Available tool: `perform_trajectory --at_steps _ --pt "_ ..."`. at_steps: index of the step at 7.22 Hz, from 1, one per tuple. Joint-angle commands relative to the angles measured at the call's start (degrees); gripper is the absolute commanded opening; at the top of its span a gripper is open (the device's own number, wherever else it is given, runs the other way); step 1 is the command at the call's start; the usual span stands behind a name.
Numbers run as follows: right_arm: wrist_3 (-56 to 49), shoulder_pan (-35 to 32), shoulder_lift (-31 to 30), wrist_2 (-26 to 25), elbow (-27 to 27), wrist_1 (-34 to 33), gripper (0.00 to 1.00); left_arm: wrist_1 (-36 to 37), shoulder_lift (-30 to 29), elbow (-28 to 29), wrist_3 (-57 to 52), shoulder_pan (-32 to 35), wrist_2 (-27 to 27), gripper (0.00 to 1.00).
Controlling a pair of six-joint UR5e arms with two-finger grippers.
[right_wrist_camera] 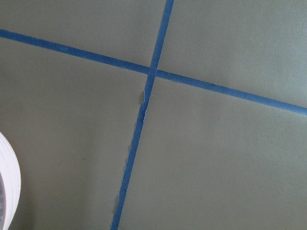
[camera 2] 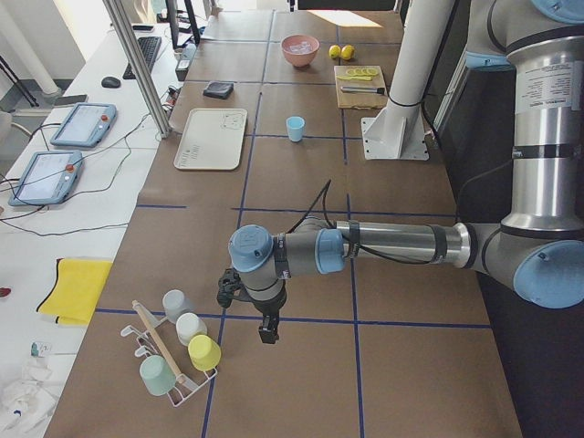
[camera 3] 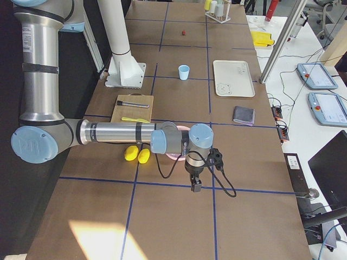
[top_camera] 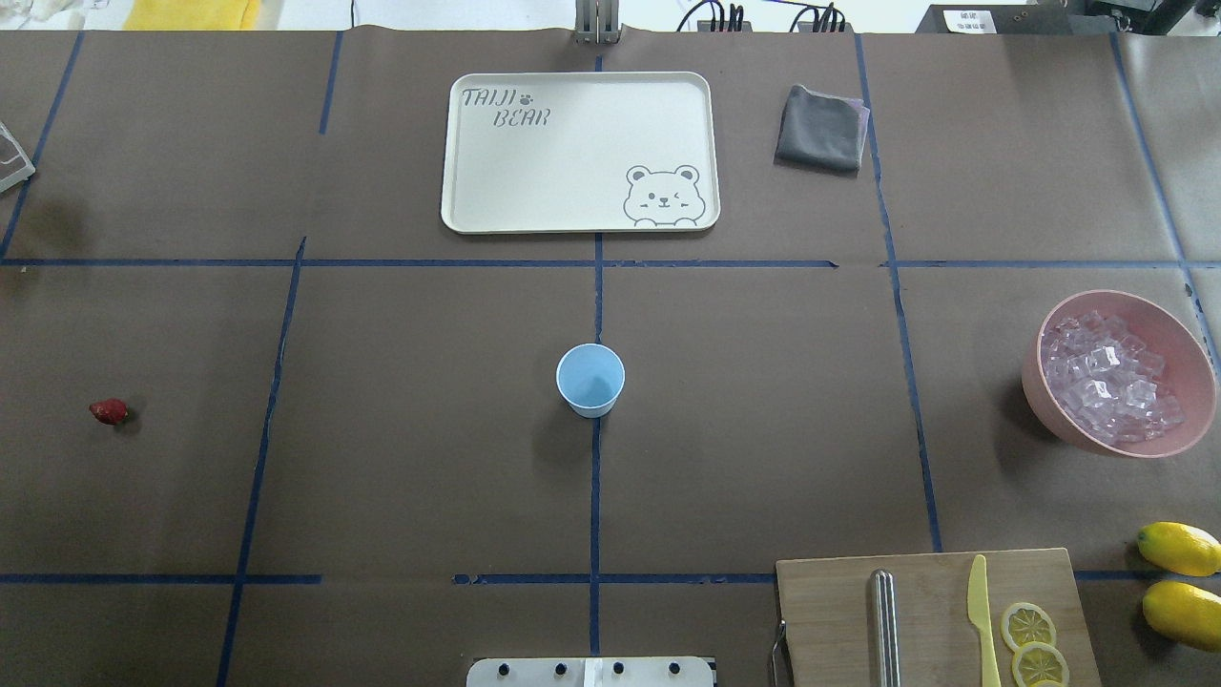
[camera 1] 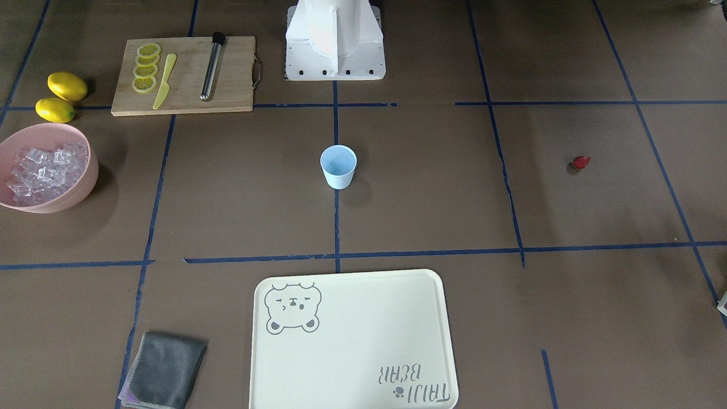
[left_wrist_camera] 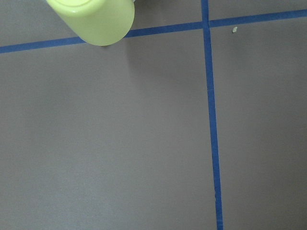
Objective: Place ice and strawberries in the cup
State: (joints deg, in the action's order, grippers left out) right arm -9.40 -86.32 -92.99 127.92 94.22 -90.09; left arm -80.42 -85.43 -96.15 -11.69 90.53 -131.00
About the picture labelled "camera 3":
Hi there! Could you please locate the blue teach pendant far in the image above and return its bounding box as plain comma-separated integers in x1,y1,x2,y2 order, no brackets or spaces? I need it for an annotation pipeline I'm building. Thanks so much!
297,62,338,90

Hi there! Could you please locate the black camera cable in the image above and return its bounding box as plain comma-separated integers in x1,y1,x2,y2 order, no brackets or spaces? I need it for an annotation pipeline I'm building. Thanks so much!
155,150,237,198

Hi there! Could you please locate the yellow lemon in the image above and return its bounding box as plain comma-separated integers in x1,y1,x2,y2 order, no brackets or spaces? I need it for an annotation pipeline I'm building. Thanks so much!
137,148,151,164
124,145,139,161

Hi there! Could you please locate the yellow cloth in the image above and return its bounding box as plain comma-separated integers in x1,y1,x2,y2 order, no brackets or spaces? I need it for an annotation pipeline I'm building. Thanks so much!
250,31,275,47

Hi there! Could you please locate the grey folded cloth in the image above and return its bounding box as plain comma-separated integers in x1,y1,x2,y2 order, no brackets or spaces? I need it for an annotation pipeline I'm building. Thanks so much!
233,106,255,126

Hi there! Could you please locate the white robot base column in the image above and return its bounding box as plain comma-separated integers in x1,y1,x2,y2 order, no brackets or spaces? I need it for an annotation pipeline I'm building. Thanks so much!
98,0,146,89

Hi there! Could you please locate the pink bowl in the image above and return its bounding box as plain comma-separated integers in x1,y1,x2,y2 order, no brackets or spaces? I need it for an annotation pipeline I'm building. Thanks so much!
165,125,190,161

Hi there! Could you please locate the orange black adapter box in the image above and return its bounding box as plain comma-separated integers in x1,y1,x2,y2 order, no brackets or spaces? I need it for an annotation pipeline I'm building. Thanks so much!
271,106,282,120

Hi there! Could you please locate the grey cup on rack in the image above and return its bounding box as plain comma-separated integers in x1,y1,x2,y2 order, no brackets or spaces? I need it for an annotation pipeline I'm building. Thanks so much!
209,0,217,14

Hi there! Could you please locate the blue teach pendant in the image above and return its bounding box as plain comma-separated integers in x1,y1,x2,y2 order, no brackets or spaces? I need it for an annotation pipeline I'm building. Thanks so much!
308,92,346,127
297,62,338,90

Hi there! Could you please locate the white wire cup rack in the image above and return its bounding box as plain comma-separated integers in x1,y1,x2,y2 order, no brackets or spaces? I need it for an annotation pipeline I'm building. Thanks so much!
204,0,231,24

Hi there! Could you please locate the yellow cup on rack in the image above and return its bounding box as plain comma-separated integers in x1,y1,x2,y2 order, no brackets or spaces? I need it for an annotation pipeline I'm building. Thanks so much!
204,0,212,11

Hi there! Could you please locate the white cup on rack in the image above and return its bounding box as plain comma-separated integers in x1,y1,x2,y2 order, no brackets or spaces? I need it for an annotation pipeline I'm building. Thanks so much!
214,4,224,17

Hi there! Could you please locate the black monitor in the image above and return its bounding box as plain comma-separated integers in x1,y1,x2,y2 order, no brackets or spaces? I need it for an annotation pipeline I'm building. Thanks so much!
309,130,347,208

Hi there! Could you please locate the light blue plastic cup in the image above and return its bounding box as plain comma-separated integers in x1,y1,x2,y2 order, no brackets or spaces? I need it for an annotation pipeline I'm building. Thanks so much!
178,64,190,81

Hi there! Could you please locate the yellow lemon right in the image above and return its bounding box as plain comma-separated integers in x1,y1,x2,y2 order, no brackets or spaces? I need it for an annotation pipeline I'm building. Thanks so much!
137,148,151,164

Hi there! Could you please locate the cream bear serving tray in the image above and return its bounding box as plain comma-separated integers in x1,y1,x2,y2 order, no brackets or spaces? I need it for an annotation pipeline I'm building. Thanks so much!
213,60,255,98

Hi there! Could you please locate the yellow lemon left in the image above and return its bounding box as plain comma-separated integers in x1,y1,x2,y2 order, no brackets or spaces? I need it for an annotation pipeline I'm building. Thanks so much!
124,145,139,161

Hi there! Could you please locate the aluminium frame post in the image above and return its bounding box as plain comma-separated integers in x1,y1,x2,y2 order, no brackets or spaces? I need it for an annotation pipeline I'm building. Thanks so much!
260,0,307,83

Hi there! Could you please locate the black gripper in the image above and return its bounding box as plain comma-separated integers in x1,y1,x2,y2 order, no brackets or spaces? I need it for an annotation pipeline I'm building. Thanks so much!
184,155,205,192

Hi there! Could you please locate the black metal stirring tube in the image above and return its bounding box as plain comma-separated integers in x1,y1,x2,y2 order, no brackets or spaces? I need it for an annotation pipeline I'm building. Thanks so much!
116,100,150,108

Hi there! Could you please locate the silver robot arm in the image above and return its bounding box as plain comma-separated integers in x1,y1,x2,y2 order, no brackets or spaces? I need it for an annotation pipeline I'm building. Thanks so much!
11,1,220,192

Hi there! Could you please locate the wooden cutting board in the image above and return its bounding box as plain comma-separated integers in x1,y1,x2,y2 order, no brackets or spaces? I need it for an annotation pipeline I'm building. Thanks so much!
111,94,154,122

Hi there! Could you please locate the blue teach pendant near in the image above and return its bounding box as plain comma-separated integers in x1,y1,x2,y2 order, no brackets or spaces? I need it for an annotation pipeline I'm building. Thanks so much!
308,92,346,127

